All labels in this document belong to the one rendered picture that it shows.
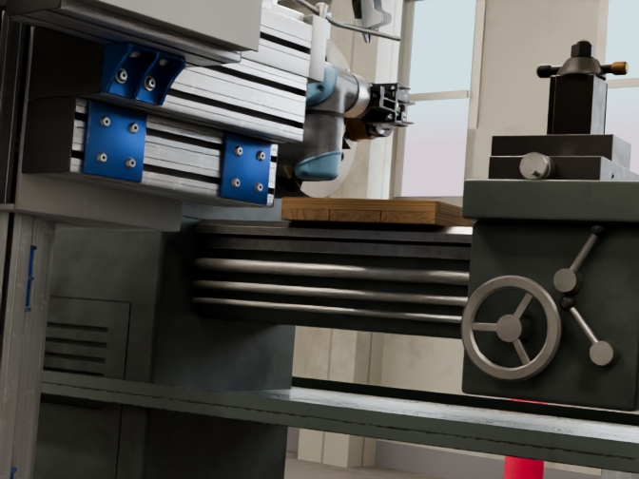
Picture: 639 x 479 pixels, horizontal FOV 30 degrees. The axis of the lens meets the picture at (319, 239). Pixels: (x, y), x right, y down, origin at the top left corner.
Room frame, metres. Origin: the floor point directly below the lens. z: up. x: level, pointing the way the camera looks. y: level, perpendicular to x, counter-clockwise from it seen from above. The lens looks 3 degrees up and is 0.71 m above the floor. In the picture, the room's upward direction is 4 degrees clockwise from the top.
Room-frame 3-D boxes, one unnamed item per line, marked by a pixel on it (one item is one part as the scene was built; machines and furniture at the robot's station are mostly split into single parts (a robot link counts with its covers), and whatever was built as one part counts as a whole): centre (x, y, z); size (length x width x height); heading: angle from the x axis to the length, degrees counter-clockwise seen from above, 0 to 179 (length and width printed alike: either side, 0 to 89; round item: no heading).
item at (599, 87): (1.94, -0.41, 1.07); 0.07 x 0.07 x 0.10; 59
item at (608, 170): (1.99, -0.44, 0.95); 0.43 x 0.18 x 0.04; 149
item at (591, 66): (1.93, -0.41, 1.14); 0.08 x 0.08 x 0.03
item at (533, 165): (1.77, -0.31, 0.95); 0.07 x 0.04 x 0.04; 149
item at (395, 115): (2.09, -0.08, 1.08); 0.12 x 0.09 x 0.08; 148
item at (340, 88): (1.96, 0.01, 1.08); 0.11 x 0.08 x 0.09; 148
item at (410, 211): (2.18, -0.15, 0.89); 0.36 x 0.30 x 0.04; 149
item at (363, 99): (2.03, -0.03, 1.09); 0.08 x 0.05 x 0.08; 58
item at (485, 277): (1.78, -0.36, 0.73); 0.27 x 0.12 x 0.27; 59
